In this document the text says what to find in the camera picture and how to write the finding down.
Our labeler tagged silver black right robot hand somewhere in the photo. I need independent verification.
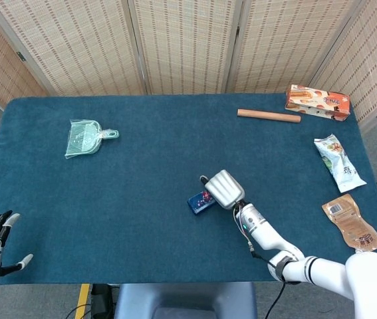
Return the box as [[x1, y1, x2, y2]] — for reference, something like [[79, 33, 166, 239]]
[[199, 169, 245, 211]]

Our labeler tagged blue glasses case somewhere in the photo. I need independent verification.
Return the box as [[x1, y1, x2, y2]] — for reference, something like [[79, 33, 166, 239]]
[[188, 189, 216, 217]]

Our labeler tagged wooden rolling pin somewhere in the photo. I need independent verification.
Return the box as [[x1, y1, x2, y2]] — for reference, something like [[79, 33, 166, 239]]
[[237, 108, 303, 124]]

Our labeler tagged blue table cloth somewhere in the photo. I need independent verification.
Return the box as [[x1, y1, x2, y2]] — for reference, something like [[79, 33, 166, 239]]
[[0, 92, 377, 286]]

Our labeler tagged blue-grey robot torso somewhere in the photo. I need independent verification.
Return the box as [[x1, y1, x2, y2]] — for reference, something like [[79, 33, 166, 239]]
[[113, 282, 258, 319]]

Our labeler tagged white snack bag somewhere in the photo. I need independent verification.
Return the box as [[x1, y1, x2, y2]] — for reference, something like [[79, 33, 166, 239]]
[[313, 133, 368, 193]]

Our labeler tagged orange biscuit box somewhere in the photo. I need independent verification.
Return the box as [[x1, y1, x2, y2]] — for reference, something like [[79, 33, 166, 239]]
[[285, 84, 352, 122]]

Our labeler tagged brown snack pouch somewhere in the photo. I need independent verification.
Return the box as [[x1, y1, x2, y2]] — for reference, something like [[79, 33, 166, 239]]
[[321, 193, 377, 250]]

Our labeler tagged bamboo folding screen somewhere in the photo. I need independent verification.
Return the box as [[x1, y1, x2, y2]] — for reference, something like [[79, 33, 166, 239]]
[[0, 0, 377, 126]]

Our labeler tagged green dustpan in plastic bag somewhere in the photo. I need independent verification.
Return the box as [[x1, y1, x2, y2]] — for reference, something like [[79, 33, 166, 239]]
[[64, 119, 120, 160]]

